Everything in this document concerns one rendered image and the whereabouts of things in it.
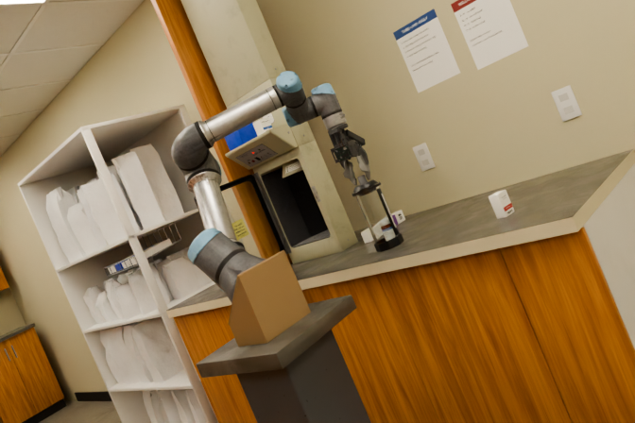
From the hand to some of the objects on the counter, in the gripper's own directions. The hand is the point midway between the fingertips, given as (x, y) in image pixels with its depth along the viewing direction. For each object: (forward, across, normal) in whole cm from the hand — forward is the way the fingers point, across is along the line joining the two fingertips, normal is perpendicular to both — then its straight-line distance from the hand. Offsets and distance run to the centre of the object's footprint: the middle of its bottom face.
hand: (362, 178), depth 194 cm
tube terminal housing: (+26, -42, +37) cm, 62 cm away
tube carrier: (+25, 0, 0) cm, 25 cm away
